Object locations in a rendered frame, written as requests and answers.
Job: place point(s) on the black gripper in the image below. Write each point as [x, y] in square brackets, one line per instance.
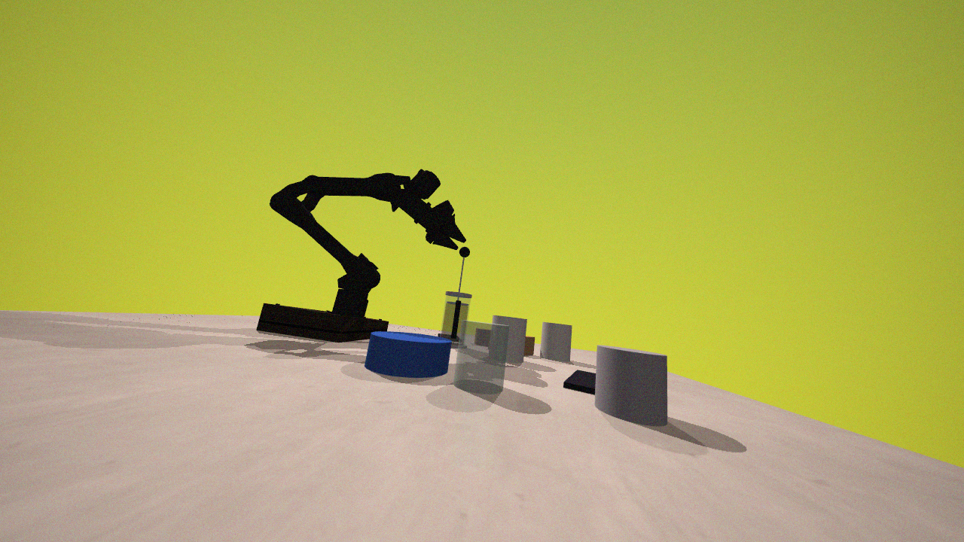
[440, 227]

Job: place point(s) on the white cylinder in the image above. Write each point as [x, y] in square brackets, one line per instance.
[556, 341]
[516, 337]

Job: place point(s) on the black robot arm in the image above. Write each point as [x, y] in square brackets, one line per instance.
[362, 275]

